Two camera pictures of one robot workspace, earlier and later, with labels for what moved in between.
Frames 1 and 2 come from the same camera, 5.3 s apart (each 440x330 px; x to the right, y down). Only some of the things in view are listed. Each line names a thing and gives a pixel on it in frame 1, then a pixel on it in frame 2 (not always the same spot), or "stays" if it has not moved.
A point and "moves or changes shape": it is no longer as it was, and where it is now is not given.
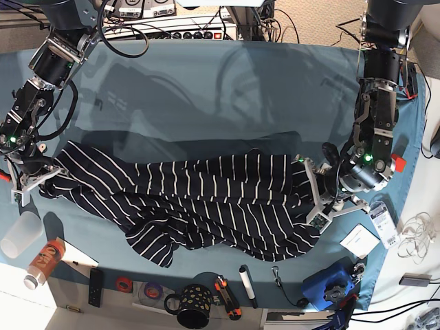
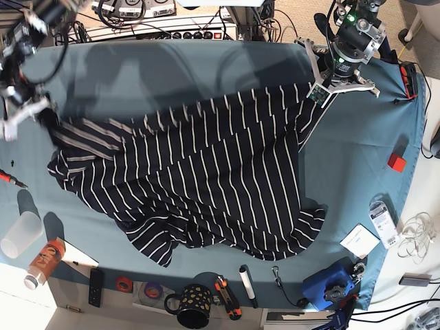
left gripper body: (28, 170) → (20, 101)
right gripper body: (335, 188) → (335, 68)
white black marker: (245, 276) stays
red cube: (400, 162) stays
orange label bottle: (48, 258) stays
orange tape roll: (124, 284) stays
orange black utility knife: (233, 309) stays
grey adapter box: (416, 280) stays
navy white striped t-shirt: (254, 205) moves or changes shape
